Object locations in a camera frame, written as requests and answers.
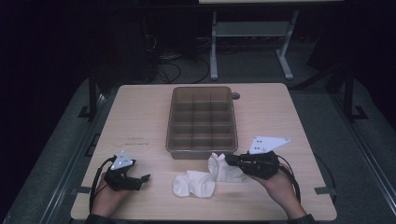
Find person's right hand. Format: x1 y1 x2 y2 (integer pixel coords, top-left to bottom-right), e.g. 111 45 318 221
247 166 301 213

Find brown translucent divided box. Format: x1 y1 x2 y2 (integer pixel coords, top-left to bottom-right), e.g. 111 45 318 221
165 86 239 161

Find person's left hand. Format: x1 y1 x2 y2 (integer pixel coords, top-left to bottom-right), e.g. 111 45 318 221
92 175 134 217

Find white sock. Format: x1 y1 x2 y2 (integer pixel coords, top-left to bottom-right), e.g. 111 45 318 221
172 169 217 199
207 151 250 184

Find black upright post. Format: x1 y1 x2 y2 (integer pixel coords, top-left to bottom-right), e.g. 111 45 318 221
341 66 369 123
78 69 106 123

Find black floor cables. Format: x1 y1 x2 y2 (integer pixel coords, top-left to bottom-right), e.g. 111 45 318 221
154 51 211 85

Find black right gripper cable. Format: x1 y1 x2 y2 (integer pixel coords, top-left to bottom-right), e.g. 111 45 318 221
276 154 302 203

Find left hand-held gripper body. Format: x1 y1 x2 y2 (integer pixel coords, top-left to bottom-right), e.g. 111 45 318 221
103 149 144 191

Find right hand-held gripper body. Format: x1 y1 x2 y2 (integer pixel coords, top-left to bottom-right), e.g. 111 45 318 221
238 134 292 180

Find white metal stand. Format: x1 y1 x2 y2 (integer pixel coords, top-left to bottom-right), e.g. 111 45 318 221
209 8 301 81

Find dark tape strip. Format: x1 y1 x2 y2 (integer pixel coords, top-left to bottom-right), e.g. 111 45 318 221
70 185 92 196
313 186 338 196

